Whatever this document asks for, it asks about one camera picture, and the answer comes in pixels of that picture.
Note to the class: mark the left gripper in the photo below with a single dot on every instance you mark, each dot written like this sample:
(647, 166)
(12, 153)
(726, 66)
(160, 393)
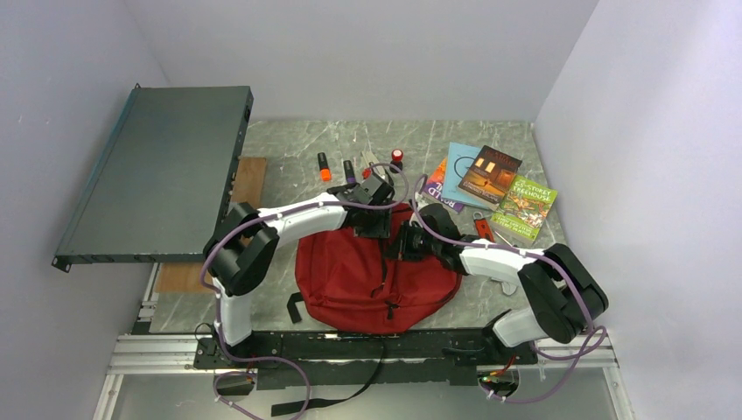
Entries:
(381, 230)

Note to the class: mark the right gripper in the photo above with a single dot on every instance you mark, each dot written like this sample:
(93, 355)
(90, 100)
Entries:
(404, 252)

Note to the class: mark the purple highlighter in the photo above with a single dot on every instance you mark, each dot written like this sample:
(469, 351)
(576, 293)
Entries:
(349, 172)

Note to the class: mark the red backpack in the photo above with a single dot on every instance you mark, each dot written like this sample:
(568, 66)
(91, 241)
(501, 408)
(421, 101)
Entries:
(351, 284)

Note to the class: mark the orange highlighter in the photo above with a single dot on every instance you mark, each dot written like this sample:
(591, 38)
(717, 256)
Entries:
(323, 166)

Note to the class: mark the grey black stapler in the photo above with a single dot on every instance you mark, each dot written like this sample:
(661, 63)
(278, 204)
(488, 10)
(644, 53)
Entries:
(369, 160)

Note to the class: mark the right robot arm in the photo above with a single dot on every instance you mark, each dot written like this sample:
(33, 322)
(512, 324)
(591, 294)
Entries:
(563, 297)

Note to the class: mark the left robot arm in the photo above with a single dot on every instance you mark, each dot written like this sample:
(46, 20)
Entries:
(241, 249)

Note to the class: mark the purple Roald Dahl book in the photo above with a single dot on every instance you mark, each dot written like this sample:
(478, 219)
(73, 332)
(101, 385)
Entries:
(434, 186)

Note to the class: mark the red black stamp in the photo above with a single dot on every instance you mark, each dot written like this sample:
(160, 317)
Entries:
(396, 163)

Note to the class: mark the light blue booklet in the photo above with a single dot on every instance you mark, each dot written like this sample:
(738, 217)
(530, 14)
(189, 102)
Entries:
(460, 157)

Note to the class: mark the dark house cover book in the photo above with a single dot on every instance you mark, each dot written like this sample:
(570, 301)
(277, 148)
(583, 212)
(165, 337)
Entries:
(489, 177)

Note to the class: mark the green Treehouse book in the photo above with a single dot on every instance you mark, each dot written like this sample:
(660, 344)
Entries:
(523, 211)

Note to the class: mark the wooden board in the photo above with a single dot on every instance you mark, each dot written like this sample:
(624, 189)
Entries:
(248, 187)

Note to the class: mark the dark grey rack server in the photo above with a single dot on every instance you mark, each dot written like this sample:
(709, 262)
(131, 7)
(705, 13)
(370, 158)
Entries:
(164, 179)

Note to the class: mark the orange handled adjustable wrench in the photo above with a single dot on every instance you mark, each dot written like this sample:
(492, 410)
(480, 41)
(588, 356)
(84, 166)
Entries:
(484, 231)

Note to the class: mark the green handled screwdriver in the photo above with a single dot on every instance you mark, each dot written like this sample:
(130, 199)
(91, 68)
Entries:
(505, 240)

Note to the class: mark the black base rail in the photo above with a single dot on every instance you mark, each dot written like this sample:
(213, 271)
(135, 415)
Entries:
(453, 356)

